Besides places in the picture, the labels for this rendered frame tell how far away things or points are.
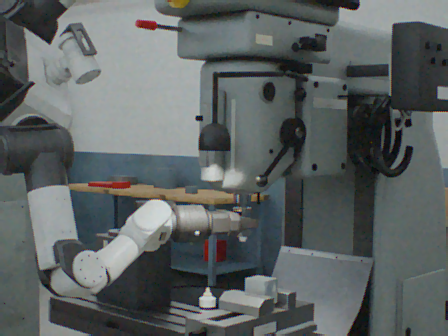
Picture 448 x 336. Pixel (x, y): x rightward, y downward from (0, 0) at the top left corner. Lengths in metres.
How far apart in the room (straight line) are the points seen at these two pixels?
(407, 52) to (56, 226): 0.91
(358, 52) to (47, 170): 0.92
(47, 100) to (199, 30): 0.39
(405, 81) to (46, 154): 0.85
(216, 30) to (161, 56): 6.46
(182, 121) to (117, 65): 1.22
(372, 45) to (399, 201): 0.44
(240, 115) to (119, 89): 6.97
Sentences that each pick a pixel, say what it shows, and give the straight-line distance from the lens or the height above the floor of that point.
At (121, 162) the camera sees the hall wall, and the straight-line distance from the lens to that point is 8.68.
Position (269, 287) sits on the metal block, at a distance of 1.87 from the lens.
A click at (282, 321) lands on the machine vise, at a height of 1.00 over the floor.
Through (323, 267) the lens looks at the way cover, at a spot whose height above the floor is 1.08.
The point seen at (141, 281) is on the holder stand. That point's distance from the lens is 2.17.
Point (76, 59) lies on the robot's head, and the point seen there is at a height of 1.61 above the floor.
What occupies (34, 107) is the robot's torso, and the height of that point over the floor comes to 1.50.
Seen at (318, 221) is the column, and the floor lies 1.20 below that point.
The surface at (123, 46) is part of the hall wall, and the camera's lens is 8.73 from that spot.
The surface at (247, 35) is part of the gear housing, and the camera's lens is 1.75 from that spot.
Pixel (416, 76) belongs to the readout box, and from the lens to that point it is 1.87.
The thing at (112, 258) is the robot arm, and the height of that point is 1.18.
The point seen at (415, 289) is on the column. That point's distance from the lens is 2.27.
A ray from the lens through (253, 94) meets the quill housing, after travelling 1.79.
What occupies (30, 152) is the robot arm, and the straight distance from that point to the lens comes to 1.66.
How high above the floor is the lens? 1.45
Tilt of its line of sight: 3 degrees down
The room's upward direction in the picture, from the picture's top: 1 degrees clockwise
